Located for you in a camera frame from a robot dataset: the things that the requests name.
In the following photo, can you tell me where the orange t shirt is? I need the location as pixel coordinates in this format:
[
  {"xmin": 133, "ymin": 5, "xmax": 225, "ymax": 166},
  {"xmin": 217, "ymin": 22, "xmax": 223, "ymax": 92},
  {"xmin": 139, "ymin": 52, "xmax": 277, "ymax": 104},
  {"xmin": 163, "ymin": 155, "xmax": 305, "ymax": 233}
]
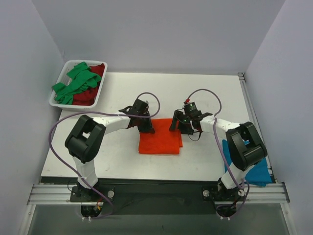
[{"xmin": 138, "ymin": 118, "xmax": 183, "ymax": 155}]

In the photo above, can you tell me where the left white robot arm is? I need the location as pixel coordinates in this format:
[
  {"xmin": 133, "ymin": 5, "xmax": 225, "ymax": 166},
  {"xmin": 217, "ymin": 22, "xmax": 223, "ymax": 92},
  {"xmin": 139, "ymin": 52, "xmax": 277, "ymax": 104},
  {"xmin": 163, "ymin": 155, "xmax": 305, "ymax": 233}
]
[{"xmin": 65, "ymin": 99, "xmax": 155, "ymax": 202}]

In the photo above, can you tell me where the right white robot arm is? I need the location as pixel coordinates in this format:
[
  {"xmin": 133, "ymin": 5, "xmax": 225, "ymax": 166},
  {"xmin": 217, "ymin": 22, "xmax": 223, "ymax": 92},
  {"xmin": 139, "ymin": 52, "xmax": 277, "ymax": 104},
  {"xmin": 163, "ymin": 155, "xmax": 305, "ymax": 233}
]
[{"xmin": 169, "ymin": 102, "xmax": 268, "ymax": 200}]

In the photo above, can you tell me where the dark red t shirt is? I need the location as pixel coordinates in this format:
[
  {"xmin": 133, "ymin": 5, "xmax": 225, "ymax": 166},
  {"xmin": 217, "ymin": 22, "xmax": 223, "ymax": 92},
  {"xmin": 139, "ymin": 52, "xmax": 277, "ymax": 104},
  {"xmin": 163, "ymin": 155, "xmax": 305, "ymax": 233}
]
[{"xmin": 72, "ymin": 63, "xmax": 105, "ymax": 106}]

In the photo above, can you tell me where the green t shirt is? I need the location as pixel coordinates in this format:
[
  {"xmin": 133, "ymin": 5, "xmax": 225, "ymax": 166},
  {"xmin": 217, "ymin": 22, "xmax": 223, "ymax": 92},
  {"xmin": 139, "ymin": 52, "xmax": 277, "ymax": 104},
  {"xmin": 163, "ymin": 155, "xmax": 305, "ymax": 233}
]
[{"xmin": 52, "ymin": 62, "xmax": 102, "ymax": 105}]

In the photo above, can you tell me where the white plastic basket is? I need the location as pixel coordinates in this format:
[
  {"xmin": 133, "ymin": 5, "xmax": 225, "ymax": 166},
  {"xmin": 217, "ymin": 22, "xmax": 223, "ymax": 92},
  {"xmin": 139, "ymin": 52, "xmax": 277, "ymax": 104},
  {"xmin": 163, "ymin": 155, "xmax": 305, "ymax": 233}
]
[{"xmin": 49, "ymin": 60, "xmax": 108, "ymax": 110}]

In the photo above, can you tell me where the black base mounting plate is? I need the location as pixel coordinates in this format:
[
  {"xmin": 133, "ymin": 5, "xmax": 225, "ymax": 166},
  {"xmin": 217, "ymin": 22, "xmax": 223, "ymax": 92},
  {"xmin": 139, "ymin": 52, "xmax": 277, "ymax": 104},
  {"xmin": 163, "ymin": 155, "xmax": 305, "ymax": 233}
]
[{"xmin": 70, "ymin": 179, "xmax": 246, "ymax": 218}]

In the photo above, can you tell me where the blue folded t shirt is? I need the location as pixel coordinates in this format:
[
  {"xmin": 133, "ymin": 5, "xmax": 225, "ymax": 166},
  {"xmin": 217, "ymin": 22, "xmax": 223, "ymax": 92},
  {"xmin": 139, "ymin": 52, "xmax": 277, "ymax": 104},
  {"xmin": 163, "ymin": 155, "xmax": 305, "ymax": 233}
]
[{"xmin": 222, "ymin": 140, "xmax": 272, "ymax": 187}]

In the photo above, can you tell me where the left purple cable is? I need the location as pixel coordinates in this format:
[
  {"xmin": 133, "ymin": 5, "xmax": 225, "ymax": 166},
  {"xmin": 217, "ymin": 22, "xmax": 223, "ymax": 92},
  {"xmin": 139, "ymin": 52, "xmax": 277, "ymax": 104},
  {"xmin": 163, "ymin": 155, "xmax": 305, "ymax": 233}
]
[{"xmin": 48, "ymin": 92, "xmax": 161, "ymax": 219}]

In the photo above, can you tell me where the purple cable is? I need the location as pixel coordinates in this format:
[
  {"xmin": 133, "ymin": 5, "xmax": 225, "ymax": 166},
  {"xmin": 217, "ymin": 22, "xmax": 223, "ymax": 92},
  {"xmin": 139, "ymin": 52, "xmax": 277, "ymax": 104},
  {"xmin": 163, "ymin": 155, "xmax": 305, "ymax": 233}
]
[
  {"xmin": 48, "ymin": 92, "xmax": 161, "ymax": 219},
  {"xmin": 184, "ymin": 88, "xmax": 250, "ymax": 220}
]

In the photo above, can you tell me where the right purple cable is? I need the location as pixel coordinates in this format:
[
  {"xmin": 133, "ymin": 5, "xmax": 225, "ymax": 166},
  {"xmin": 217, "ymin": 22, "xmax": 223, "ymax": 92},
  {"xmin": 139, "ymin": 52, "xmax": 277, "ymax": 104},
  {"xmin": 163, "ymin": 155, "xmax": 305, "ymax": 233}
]
[{"xmin": 184, "ymin": 88, "xmax": 250, "ymax": 220}]

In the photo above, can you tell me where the aluminium frame rail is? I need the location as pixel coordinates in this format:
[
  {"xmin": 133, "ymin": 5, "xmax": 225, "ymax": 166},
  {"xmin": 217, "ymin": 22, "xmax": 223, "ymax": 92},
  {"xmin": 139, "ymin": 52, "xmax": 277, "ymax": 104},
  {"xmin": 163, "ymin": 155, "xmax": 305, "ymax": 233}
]
[{"xmin": 26, "ymin": 71, "xmax": 291, "ymax": 205}]

